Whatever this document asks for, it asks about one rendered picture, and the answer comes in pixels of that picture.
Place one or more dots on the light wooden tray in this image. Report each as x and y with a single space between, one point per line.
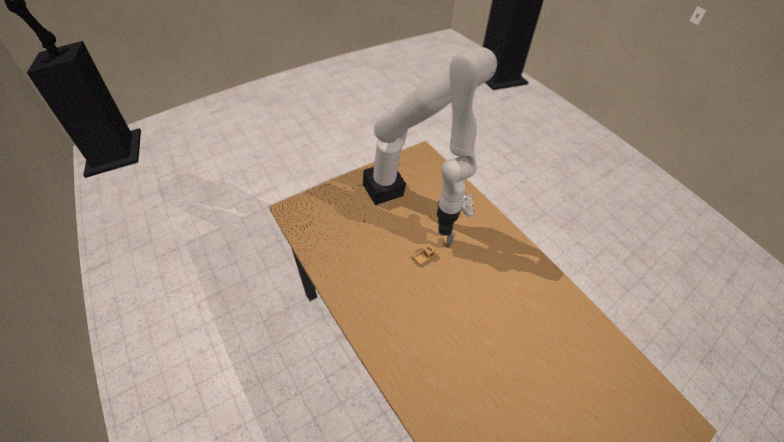
421 259

